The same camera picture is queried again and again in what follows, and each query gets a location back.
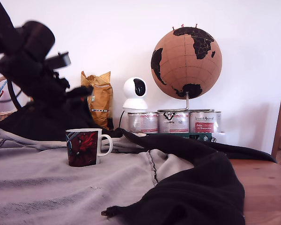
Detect silver tin, black logo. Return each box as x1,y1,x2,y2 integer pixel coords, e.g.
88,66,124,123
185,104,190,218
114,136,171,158
158,111,190,134

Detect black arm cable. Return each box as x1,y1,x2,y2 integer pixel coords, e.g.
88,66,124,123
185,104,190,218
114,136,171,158
6,78,23,111

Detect white box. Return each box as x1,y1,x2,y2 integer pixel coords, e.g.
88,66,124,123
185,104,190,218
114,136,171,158
211,132,227,145

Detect metal globe stand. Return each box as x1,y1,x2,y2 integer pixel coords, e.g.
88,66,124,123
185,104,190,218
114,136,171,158
157,91,215,113

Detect green box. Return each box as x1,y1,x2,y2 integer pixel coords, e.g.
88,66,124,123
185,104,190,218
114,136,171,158
145,132,213,143

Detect blue pen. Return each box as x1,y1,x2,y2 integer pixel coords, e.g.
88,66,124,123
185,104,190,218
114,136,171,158
0,79,8,101

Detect silver tin, dense red label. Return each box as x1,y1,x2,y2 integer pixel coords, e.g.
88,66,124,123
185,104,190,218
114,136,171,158
127,112,159,134

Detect red patterned coffee mug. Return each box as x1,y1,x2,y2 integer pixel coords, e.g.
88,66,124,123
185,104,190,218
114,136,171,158
65,128,114,167

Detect black camera cable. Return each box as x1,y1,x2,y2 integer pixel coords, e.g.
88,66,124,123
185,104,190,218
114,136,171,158
118,110,126,129

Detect cork globe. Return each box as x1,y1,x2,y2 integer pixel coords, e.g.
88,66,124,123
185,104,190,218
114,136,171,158
150,26,223,100

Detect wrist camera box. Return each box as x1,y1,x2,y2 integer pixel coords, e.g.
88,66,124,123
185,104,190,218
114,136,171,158
45,52,72,71

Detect yellow paper bag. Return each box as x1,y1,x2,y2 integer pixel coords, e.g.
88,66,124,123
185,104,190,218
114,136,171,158
81,71,114,131

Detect white security camera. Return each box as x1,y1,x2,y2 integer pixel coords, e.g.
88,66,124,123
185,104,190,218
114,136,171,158
122,77,148,113

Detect black and grey cloth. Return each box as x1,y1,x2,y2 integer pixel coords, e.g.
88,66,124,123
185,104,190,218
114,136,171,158
0,93,278,225

